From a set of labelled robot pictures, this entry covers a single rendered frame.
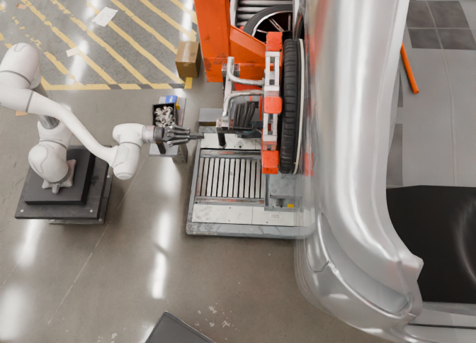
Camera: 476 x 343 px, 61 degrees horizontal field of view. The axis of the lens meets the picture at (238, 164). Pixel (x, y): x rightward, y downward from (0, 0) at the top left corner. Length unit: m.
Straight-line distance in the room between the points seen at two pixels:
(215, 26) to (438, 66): 1.11
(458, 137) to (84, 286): 2.21
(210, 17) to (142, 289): 1.63
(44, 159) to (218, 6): 1.24
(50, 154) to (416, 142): 1.87
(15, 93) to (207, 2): 0.98
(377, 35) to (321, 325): 1.81
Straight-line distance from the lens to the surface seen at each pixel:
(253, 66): 2.46
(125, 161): 1.95
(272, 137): 1.80
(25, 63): 2.07
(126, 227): 2.78
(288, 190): 2.51
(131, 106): 3.26
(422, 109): 1.98
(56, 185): 2.60
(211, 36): 2.32
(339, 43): 1.16
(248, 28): 2.93
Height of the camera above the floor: 2.50
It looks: 61 degrees down
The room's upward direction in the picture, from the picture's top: 5 degrees counter-clockwise
